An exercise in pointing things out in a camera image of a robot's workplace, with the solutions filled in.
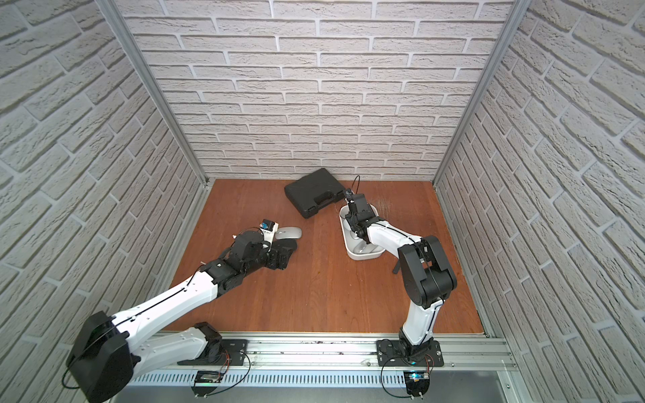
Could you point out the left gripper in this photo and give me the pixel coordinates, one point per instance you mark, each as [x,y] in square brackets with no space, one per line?
[281,253]

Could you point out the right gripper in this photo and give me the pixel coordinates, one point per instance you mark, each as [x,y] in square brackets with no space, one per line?
[350,219]

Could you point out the black mouse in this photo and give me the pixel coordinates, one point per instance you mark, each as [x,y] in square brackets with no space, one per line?
[286,246]

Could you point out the silver mouse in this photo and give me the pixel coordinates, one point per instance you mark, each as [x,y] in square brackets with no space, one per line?
[288,233]

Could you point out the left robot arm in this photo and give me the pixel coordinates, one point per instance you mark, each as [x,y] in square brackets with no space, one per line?
[111,350]

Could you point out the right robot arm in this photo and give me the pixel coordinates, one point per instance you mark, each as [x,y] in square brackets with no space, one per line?
[427,275]

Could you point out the white plastic storage box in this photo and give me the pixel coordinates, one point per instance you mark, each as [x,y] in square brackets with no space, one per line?
[356,247]

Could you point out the black plastic tool case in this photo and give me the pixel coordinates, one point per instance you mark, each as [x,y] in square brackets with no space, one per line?
[314,191]

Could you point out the left controller board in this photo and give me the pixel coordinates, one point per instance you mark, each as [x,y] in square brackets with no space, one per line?
[206,383]

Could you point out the controller board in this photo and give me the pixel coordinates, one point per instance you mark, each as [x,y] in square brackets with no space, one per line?
[416,383]
[206,383]

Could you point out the right controller board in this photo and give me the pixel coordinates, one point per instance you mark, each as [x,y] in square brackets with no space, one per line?
[416,383]

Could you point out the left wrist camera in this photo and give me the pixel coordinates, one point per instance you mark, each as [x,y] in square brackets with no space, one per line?
[268,226]

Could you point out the aluminium front rail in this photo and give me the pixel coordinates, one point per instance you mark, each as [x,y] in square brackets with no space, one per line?
[317,351]

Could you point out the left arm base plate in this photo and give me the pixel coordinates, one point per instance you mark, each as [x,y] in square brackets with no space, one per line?
[226,352]

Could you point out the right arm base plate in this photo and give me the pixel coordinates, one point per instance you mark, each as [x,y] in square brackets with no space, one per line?
[396,353]

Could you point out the aluminium corner post left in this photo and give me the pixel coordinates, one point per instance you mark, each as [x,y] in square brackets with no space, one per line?
[126,39]

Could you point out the aluminium corner post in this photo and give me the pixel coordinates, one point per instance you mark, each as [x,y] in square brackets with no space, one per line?
[509,29]
[126,39]

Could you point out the aluminium corner post right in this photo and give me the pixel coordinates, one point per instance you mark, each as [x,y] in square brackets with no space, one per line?
[509,29]

